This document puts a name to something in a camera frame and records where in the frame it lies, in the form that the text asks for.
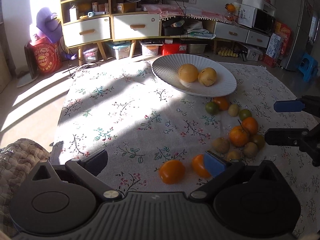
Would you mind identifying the orange tomato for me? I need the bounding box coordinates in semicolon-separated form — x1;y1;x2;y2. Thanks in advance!
159;160;185;185
191;154;211;178

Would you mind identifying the brown kiwi large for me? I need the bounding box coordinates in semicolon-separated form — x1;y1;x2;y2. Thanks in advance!
212;137;230;154

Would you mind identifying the mandarin with stem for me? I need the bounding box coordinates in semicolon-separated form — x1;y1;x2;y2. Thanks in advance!
229;125;249;147

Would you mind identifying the dark green-brown tomato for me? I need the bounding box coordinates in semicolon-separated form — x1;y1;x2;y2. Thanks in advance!
251;134;265;150

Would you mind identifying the smooth mandarin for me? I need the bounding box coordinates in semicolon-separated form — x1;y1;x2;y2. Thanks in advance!
241;117;259;135

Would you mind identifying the green lime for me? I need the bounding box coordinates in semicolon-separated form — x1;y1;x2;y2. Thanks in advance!
205;101;219;115
239;109;252;121

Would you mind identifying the small kiwi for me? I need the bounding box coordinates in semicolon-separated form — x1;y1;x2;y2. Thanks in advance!
228;104;240;117

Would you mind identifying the round yellow pear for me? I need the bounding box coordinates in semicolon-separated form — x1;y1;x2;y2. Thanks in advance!
178;63;199;82

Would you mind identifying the blue plastic stool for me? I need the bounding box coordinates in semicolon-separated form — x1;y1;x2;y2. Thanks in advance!
298;53;318;82

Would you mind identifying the floral tablecloth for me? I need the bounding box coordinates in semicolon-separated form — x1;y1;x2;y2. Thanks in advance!
50;61;319;236

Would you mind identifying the quilted brown blanket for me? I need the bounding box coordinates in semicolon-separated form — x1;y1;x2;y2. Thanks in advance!
1;138;50;239

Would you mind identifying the black microwave oven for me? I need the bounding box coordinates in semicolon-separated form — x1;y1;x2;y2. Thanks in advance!
238;4;276;34

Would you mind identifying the silver refrigerator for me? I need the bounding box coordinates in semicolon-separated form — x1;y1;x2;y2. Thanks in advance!
275;0;318;71

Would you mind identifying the white ribbed plate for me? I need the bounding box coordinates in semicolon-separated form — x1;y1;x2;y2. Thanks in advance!
152;54;237;98

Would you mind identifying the red printed bucket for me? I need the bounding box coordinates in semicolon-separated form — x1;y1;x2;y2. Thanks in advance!
29;37;62;74

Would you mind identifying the red box under cabinet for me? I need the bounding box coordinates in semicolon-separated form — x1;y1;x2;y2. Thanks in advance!
160;43;187;56

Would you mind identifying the white wooden drawer cabinet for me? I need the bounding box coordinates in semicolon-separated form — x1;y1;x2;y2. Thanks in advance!
111;11;161;58

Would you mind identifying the purple plush toy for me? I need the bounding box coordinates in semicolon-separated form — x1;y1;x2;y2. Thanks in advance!
36;8;63;43

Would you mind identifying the wooden shelf cabinet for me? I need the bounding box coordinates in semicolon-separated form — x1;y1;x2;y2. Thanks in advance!
60;0;112;65

